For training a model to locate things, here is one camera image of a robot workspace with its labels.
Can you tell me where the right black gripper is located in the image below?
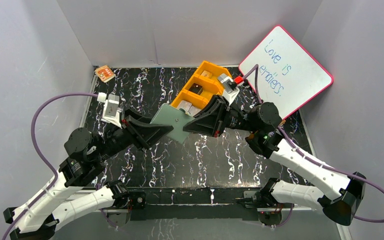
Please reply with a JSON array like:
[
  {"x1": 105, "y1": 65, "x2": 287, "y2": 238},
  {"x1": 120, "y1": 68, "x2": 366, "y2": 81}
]
[{"x1": 182, "y1": 94, "x2": 258, "y2": 137}]

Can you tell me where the yellow three-compartment bin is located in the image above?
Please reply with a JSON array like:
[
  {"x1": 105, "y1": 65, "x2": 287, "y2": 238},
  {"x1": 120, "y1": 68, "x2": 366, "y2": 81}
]
[{"x1": 171, "y1": 61, "x2": 231, "y2": 116}]

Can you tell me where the silver card stack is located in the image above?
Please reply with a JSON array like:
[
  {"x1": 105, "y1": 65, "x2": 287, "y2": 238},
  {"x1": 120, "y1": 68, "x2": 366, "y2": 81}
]
[{"x1": 177, "y1": 100, "x2": 193, "y2": 113}]

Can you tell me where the green card holder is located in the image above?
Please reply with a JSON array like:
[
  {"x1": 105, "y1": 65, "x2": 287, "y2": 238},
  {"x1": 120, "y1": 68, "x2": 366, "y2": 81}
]
[{"x1": 150, "y1": 103, "x2": 194, "y2": 144}]

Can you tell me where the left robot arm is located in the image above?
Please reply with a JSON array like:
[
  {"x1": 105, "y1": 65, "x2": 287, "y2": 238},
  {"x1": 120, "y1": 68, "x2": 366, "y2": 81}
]
[{"x1": 4, "y1": 108, "x2": 173, "y2": 240}]

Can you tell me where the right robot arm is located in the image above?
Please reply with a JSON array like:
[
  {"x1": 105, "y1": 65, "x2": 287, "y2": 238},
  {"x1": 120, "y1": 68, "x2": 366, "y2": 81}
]
[{"x1": 183, "y1": 95, "x2": 365, "y2": 226}]

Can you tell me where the black card stack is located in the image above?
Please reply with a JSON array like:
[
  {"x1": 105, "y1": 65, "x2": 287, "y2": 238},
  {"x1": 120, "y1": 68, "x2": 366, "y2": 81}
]
[{"x1": 189, "y1": 84, "x2": 203, "y2": 95}]

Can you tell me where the gold card stack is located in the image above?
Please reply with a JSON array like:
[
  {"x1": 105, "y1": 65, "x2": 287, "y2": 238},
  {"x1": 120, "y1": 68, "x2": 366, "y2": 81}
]
[{"x1": 200, "y1": 70, "x2": 214, "y2": 80}]

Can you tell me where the small orange card box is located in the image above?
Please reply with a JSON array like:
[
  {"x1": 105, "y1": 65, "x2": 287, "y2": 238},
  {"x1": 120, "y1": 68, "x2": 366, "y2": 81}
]
[{"x1": 95, "y1": 65, "x2": 115, "y2": 83}]

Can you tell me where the pink-framed whiteboard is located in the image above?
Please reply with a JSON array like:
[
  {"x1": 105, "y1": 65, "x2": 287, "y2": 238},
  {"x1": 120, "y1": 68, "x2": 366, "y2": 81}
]
[{"x1": 238, "y1": 25, "x2": 334, "y2": 119}]

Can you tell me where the black mounting plate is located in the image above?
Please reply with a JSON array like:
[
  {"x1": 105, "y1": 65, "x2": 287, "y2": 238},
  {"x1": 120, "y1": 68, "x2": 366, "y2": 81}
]
[{"x1": 97, "y1": 187, "x2": 293, "y2": 226}]

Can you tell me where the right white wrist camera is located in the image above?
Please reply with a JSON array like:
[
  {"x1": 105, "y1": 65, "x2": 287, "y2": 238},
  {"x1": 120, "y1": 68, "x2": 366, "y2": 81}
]
[{"x1": 217, "y1": 73, "x2": 244, "y2": 106}]

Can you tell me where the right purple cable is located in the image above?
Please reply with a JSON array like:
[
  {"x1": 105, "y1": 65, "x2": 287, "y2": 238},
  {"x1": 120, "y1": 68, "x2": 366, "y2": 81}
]
[{"x1": 234, "y1": 64, "x2": 384, "y2": 229}]

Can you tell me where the purple cable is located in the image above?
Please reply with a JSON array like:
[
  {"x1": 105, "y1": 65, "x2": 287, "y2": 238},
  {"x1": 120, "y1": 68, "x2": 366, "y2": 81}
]
[
  {"x1": 1, "y1": 92, "x2": 108, "y2": 240},
  {"x1": 234, "y1": 64, "x2": 384, "y2": 229}
]

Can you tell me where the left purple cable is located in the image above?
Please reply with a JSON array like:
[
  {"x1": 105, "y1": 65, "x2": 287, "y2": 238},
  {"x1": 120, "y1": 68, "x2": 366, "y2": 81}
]
[{"x1": 1, "y1": 92, "x2": 108, "y2": 240}]

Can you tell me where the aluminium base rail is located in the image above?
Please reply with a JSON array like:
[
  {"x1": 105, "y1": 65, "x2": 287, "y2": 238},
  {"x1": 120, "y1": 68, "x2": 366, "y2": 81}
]
[{"x1": 45, "y1": 188, "x2": 344, "y2": 214}]

